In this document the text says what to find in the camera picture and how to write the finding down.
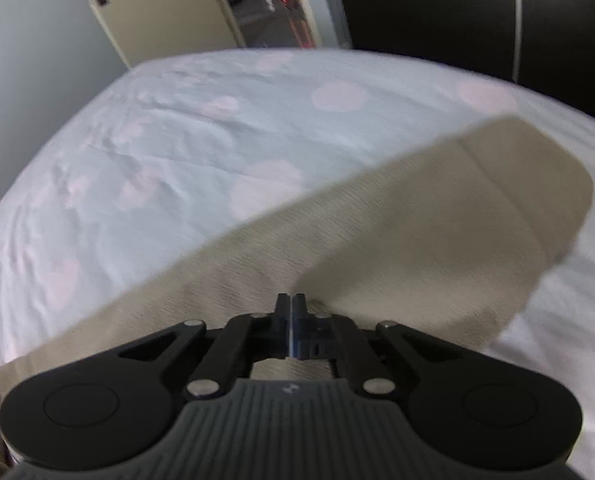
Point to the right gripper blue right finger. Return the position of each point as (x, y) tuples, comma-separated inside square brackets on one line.
[(337, 339)]

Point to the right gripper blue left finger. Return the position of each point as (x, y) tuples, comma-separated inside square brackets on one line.
[(244, 340)]

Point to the beige fleece zip hoodie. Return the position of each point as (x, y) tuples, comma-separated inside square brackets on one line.
[(430, 255)]

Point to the polka dot bed sheet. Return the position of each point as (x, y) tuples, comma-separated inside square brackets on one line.
[(180, 151)]

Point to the cream room door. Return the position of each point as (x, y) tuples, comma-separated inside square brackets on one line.
[(141, 30)]

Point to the orange chair in hallway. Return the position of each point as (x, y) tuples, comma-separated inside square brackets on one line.
[(298, 23)]

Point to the black wardrobe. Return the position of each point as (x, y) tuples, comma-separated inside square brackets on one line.
[(547, 46)]

